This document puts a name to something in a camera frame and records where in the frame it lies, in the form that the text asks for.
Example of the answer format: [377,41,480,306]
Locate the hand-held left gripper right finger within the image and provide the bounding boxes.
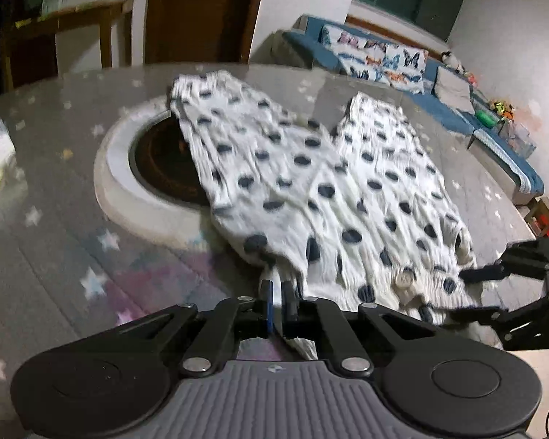
[279,279,444,378]

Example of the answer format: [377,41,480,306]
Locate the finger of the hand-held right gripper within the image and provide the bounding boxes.
[448,293,549,352]
[460,238,549,283]

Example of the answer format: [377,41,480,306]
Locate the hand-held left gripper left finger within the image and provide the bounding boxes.
[116,279,277,378]

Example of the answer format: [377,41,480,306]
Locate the white polka-dot pants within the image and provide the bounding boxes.
[167,70,504,362]

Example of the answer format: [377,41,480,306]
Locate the small wooden stool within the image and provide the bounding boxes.
[528,198,549,235]

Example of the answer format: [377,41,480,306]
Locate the clear plastic storage box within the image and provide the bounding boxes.
[498,119,538,157]

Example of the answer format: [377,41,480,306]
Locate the yellow toys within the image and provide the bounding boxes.
[489,100,518,120]

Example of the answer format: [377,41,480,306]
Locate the blue sofa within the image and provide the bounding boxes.
[274,16,545,204]

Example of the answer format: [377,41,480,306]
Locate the round black induction cooktop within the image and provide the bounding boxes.
[128,116,212,207]

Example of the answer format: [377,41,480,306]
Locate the grey pillow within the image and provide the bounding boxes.
[434,66,474,113]

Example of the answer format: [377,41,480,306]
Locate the grey star-print table cover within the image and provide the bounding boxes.
[0,61,549,439]

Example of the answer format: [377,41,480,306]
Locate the butterfly print blanket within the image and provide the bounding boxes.
[319,24,428,94]

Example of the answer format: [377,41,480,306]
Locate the brown wooden door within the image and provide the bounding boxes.
[144,0,270,65]

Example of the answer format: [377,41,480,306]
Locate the wooden side table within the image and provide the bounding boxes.
[0,0,135,93]

